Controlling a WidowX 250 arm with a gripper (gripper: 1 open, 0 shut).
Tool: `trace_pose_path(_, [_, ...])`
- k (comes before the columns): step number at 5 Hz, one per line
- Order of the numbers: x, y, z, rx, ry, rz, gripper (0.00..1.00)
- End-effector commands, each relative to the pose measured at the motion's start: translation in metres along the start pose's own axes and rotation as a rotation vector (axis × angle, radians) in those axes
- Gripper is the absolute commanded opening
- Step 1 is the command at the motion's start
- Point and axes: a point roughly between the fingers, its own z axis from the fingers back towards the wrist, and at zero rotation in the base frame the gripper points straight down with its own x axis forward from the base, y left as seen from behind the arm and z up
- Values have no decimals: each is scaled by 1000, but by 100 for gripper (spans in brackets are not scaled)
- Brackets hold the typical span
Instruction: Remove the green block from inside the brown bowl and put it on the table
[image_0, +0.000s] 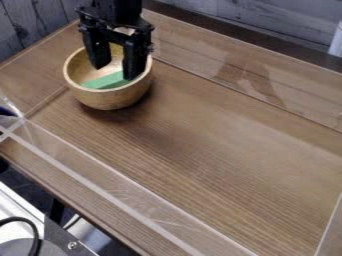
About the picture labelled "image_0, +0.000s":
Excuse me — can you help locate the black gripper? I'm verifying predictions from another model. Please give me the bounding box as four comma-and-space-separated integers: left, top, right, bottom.
75, 0, 153, 81

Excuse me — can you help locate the green rectangular block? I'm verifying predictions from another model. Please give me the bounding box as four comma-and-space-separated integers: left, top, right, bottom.
81, 71, 128, 90

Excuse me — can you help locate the brown wooden bowl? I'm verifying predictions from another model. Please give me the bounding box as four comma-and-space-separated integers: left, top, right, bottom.
63, 45, 152, 110

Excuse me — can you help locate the grey round base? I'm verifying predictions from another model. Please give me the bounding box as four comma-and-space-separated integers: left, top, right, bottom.
0, 238, 68, 256

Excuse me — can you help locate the clear acrylic barrier wall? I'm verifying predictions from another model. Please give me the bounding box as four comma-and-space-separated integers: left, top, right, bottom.
0, 9, 342, 256

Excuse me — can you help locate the white post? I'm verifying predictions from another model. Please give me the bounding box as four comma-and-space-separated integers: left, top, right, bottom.
328, 21, 342, 57

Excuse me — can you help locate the grey metal bracket with screw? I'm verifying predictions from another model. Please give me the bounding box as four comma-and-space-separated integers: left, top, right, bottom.
40, 218, 99, 256

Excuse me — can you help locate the black cable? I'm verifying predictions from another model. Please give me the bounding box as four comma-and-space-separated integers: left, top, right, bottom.
0, 216, 43, 256

